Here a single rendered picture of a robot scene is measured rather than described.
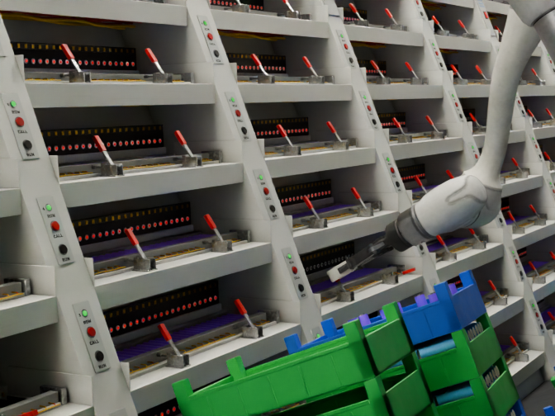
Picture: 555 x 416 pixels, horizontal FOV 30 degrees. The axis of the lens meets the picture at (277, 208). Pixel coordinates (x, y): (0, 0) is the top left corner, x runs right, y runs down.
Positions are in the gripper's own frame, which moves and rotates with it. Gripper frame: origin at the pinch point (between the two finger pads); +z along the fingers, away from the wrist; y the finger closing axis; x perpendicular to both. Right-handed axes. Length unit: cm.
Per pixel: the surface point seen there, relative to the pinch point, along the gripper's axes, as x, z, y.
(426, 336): -24, -47, -72
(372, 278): -3.6, 6.3, 24.9
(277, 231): 12.7, -2.6, -23.7
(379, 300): -10.3, 2.0, 13.6
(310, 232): 10.8, -2.1, -8.7
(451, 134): 33, -2, 112
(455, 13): 86, -5, 183
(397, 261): -1.5, 5.6, 42.3
